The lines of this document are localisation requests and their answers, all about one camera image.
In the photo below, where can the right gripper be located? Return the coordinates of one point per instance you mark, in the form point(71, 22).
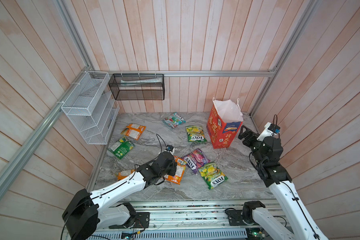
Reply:
point(253, 136)

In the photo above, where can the red paper bag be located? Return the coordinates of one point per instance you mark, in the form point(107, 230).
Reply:
point(224, 122)

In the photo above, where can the orange candy bag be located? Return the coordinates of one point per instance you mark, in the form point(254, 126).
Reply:
point(123, 174)
point(133, 131)
point(181, 167)

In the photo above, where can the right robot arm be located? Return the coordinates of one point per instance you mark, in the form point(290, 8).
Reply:
point(266, 150)

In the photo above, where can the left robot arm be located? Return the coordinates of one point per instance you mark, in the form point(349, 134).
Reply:
point(90, 211)

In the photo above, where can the green lemon candy bag front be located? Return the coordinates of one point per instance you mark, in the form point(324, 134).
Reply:
point(212, 175)

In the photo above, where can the green spring tea candy bag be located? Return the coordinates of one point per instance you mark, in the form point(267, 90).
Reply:
point(195, 134)

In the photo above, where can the purple berry candy bag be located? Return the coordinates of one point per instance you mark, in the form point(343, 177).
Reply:
point(195, 160)

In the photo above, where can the teal mint candy bag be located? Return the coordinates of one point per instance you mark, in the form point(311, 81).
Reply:
point(174, 120)

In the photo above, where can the orange candy bag back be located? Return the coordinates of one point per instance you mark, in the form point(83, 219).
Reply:
point(133, 131)

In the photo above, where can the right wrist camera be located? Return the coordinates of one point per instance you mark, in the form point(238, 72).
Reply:
point(271, 130)

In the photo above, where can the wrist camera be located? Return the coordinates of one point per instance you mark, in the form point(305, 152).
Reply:
point(170, 149)
point(271, 130)

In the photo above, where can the aluminium frame rail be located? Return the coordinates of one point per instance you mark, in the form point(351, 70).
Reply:
point(202, 73)

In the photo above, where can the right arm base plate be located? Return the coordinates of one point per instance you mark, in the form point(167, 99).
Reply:
point(235, 218)

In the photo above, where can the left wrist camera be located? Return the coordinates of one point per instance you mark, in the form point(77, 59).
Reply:
point(170, 149)

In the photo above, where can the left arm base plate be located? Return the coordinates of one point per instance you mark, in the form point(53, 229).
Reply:
point(138, 220)

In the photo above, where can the black mesh wall basket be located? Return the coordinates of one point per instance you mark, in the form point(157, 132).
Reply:
point(137, 87)

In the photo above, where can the white wire mesh shelf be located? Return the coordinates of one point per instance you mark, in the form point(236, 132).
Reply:
point(90, 109)

